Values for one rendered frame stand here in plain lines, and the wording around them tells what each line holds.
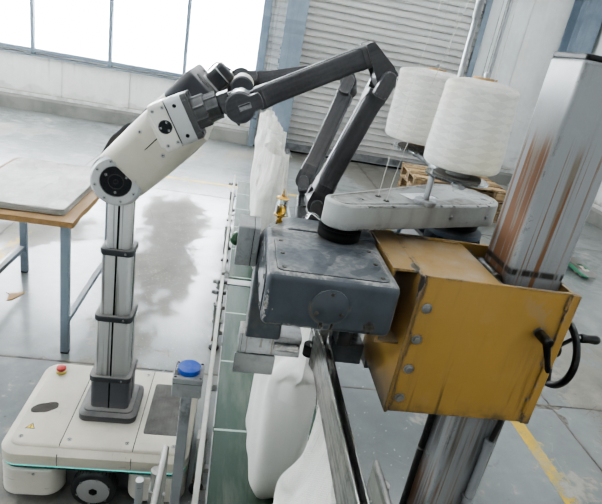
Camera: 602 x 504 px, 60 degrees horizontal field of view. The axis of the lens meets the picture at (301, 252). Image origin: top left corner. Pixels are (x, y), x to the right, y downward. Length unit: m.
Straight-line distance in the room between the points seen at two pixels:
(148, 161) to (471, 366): 1.04
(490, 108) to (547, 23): 8.79
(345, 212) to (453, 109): 0.27
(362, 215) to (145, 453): 1.33
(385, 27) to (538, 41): 2.52
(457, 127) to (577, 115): 0.23
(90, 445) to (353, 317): 1.37
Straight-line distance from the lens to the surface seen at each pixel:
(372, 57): 1.39
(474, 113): 0.95
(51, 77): 9.11
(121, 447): 2.07
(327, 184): 1.44
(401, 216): 1.11
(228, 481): 1.81
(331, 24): 8.57
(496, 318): 1.08
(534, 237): 1.11
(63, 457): 2.10
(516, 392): 1.21
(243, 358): 1.24
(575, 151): 1.09
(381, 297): 0.91
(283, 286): 0.87
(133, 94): 8.80
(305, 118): 8.63
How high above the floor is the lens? 1.69
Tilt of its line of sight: 22 degrees down
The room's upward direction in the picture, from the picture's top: 11 degrees clockwise
